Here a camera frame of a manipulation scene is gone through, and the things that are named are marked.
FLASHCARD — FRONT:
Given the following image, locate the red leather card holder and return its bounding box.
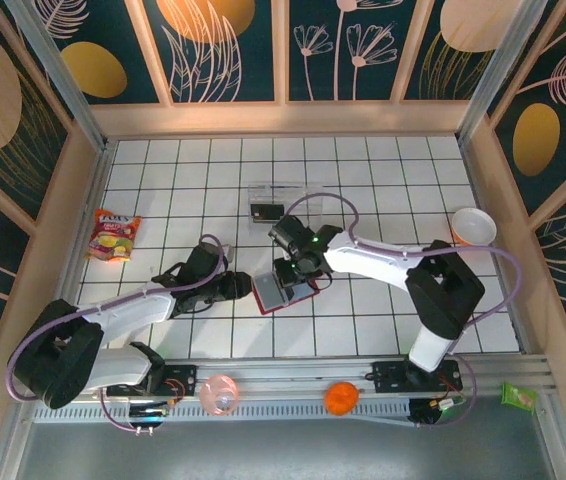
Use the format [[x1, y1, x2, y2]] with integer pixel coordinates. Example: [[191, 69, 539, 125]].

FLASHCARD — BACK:
[[251, 271, 321, 317]]

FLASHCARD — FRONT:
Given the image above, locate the dark VIP credit card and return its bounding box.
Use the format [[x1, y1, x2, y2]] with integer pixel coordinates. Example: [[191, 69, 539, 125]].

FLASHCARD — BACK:
[[249, 201, 285, 224]]

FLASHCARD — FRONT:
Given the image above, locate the grey credit card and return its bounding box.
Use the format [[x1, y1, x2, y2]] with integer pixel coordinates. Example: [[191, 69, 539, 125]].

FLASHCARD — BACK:
[[255, 274, 284, 308]]

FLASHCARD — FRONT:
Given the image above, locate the clear acrylic organizer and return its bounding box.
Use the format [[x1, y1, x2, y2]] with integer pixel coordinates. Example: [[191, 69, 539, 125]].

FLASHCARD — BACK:
[[246, 183, 325, 240]]

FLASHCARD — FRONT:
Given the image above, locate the pink transparent ball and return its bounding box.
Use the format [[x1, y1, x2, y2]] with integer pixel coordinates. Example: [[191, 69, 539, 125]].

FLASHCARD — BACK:
[[198, 374, 240, 416]]

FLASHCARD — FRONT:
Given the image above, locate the colourful fruit candy bag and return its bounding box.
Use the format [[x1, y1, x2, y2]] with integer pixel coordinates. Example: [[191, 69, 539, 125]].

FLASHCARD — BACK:
[[84, 208, 143, 264]]

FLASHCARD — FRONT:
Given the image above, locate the orange plastic ball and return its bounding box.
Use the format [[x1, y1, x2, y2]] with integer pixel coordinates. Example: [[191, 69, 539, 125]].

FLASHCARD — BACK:
[[325, 381, 361, 417]]

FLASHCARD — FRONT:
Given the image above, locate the black control board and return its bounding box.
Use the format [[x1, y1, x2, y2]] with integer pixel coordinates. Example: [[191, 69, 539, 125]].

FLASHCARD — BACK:
[[129, 405, 172, 420], [409, 397, 467, 429]]

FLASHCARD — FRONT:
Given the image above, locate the white bowl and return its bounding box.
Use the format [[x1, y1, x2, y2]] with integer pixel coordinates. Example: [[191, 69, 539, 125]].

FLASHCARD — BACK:
[[451, 207, 498, 248]]

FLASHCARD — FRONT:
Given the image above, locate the green snack packet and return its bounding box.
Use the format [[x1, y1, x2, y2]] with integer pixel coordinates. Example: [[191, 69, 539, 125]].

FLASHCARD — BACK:
[[500, 381, 538, 413]]

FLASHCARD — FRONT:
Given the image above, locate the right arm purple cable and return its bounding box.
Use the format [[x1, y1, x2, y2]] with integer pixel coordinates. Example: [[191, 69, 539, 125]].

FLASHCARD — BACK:
[[282, 192, 522, 431]]

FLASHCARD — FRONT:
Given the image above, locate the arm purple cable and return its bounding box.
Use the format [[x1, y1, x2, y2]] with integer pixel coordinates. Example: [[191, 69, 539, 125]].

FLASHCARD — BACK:
[[5, 233, 229, 434], [282, 192, 522, 431]]

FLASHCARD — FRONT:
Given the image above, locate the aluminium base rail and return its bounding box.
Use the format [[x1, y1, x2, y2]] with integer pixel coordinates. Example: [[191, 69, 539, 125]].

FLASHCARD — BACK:
[[12, 353, 559, 402]]

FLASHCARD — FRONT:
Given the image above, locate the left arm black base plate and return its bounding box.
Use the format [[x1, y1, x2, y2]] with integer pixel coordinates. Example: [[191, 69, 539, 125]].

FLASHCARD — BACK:
[[106, 364, 198, 399]]

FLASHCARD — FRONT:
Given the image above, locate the slotted grey cable duct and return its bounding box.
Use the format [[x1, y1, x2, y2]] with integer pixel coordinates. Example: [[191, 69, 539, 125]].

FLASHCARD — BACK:
[[31, 401, 414, 425]]

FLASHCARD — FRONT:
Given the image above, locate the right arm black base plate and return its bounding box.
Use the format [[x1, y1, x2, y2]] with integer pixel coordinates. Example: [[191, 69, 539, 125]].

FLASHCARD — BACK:
[[372, 359, 463, 394]]

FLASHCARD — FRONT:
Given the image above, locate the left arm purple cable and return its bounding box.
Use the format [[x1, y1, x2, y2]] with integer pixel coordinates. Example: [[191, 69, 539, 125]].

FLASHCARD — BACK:
[[5, 233, 229, 434]]

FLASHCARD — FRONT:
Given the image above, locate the aluminium frame post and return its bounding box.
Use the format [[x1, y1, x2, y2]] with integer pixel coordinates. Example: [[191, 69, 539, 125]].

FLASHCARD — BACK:
[[456, 0, 560, 146], [5, 0, 110, 151]]

